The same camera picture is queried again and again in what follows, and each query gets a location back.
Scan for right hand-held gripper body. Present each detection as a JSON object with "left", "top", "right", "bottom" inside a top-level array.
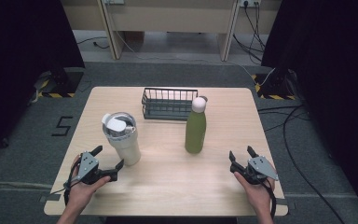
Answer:
[{"left": 238, "top": 155, "right": 280, "bottom": 186}]

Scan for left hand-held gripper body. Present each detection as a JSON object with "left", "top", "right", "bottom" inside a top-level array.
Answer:
[{"left": 74, "top": 151, "right": 107, "bottom": 186}]

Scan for white tumbler with clear lid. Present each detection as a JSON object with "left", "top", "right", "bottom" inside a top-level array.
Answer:
[{"left": 101, "top": 111, "right": 142, "bottom": 167}]

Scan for green bottle with white cap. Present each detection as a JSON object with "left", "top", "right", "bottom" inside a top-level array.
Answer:
[{"left": 184, "top": 95, "right": 209, "bottom": 155}]

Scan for dark wire basket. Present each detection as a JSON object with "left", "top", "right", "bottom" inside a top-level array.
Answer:
[{"left": 141, "top": 87, "right": 199, "bottom": 121}]

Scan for person's right hand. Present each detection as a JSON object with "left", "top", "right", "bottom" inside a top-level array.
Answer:
[{"left": 233, "top": 161, "right": 276, "bottom": 213}]

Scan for person's left hand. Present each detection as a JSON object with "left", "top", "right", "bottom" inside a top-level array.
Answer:
[{"left": 69, "top": 154, "right": 112, "bottom": 209}]

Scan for grey tape strip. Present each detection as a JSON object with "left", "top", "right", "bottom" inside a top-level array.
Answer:
[
  {"left": 38, "top": 192, "right": 62, "bottom": 203},
  {"left": 274, "top": 197, "right": 296, "bottom": 211}
]

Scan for black stand base with hazard tape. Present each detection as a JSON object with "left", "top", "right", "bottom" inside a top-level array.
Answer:
[
  {"left": 251, "top": 69, "right": 298, "bottom": 101},
  {"left": 32, "top": 67, "right": 85, "bottom": 99}
]

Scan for black curtain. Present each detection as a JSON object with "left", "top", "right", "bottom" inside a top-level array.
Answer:
[
  {"left": 260, "top": 0, "right": 358, "bottom": 217},
  {"left": 0, "top": 0, "right": 86, "bottom": 161}
]

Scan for beige desk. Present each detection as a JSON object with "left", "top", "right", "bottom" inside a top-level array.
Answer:
[{"left": 60, "top": 0, "right": 283, "bottom": 62}]

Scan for left hand-held gripper cable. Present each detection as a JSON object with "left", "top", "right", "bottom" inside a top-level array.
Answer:
[{"left": 62, "top": 158, "right": 82, "bottom": 207}]

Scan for hand-held gripper cable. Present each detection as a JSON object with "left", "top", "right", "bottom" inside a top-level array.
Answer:
[
  {"left": 62, "top": 158, "right": 82, "bottom": 207},
  {"left": 260, "top": 177, "right": 278, "bottom": 220}
]

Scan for right hand-held gripper cable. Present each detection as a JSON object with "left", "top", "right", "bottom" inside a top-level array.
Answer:
[{"left": 260, "top": 177, "right": 278, "bottom": 220}]

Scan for long black floor cable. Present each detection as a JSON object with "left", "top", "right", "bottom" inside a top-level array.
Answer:
[{"left": 282, "top": 105, "right": 347, "bottom": 224}]

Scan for bundle of black floor cables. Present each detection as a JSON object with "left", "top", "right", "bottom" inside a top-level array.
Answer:
[{"left": 256, "top": 105, "right": 312, "bottom": 133}]

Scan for short black cable with plug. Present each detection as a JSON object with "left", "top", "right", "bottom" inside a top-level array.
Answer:
[{"left": 76, "top": 35, "right": 111, "bottom": 50}]

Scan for black cables hanging from socket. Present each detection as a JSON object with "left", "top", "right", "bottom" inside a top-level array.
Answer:
[{"left": 232, "top": 0, "right": 267, "bottom": 65}]

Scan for white wall socket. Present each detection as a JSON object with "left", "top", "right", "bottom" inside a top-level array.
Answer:
[{"left": 239, "top": 0, "right": 262, "bottom": 8}]

